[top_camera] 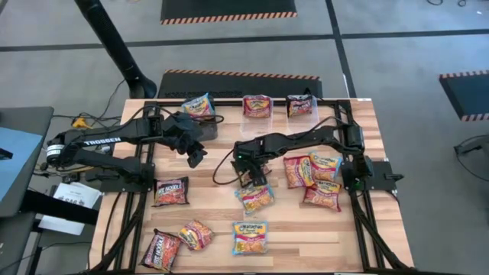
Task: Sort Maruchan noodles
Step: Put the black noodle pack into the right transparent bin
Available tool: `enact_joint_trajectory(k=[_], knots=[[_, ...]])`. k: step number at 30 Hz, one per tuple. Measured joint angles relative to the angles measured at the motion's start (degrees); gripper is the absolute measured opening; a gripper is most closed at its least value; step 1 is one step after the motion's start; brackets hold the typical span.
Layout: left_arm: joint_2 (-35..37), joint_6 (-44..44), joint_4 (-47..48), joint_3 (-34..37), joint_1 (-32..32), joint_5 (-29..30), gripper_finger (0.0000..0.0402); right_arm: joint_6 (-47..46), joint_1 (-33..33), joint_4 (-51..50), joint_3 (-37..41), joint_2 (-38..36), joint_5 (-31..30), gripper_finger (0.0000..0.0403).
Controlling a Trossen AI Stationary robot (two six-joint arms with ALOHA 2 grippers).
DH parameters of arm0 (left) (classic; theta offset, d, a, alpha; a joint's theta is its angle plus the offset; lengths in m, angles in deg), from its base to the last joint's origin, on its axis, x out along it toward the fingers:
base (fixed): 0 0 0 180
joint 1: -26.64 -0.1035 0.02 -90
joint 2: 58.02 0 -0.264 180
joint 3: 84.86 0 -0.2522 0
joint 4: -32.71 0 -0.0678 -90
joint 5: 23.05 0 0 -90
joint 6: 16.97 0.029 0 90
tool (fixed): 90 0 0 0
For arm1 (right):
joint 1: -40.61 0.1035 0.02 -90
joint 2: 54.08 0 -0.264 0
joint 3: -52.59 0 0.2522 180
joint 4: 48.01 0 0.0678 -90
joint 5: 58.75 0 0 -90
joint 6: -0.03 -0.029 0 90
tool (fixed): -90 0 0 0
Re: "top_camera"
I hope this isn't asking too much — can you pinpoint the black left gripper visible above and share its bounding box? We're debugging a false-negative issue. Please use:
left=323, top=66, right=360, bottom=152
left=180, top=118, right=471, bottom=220
left=162, top=111, right=209, bottom=170

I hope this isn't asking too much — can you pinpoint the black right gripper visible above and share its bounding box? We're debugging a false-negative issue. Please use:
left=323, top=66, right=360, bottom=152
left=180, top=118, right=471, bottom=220
left=232, top=137, right=270, bottom=188

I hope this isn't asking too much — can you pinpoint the blue Maruchan ramen packet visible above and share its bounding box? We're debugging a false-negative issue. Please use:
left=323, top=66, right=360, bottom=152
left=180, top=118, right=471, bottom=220
left=233, top=183, right=276, bottom=216
left=180, top=92, right=216, bottom=120
left=307, top=151, right=344, bottom=183
left=232, top=220, right=269, bottom=256

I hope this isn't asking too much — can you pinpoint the red Maruchan ramen packet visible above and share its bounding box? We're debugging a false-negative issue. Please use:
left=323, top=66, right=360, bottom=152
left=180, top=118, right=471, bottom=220
left=177, top=218, right=215, bottom=252
left=283, top=155, right=316, bottom=190
left=302, top=180, right=342, bottom=213
left=242, top=94, right=274, bottom=119

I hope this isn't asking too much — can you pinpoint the dark grey plastic bin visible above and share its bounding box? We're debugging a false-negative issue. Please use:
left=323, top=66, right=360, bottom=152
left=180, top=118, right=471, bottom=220
left=182, top=95, right=219, bottom=141

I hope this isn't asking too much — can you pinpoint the clear plastic bin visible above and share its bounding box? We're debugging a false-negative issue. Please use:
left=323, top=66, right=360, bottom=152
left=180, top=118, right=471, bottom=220
left=282, top=94, right=319, bottom=134
left=232, top=94, right=274, bottom=141

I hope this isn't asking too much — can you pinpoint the black striped-edge floor mat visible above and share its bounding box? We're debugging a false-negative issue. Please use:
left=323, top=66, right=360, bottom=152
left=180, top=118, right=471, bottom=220
left=157, top=69, right=324, bottom=99
left=159, top=0, right=298, bottom=26
left=438, top=70, right=489, bottom=122

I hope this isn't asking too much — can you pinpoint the yellow power plug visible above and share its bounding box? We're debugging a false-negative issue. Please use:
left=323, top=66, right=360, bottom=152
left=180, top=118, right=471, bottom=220
left=71, top=116, right=92, bottom=130

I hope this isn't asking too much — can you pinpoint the white printed paper sheet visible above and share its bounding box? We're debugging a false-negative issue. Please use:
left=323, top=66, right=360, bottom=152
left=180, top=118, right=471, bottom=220
left=51, top=182, right=102, bottom=209

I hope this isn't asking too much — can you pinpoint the black round pole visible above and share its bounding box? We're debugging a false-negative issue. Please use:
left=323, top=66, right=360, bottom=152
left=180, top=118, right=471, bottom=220
left=73, top=0, right=158, bottom=99

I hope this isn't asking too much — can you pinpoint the grey desk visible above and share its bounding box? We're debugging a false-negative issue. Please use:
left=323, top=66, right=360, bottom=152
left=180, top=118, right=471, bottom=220
left=0, top=105, right=55, bottom=219

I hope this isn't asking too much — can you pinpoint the blue desk pad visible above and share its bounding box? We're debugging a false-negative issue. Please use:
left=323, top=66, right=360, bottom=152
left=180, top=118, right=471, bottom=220
left=0, top=125, right=45, bottom=203

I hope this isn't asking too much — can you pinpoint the black chair base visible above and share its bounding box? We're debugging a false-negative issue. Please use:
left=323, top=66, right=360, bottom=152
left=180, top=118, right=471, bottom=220
left=453, top=133, right=489, bottom=183

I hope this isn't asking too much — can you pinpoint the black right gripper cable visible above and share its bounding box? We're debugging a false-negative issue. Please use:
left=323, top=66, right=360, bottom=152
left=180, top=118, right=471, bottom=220
left=212, top=147, right=240, bottom=187

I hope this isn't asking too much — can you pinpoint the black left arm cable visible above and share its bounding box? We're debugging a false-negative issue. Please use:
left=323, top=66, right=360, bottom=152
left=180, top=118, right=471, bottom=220
left=121, top=103, right=225, bottom=127

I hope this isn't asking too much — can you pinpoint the long black arm cable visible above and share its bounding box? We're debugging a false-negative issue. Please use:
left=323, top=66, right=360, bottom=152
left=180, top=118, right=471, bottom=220
left=303, top=86, right=362, bottom=129

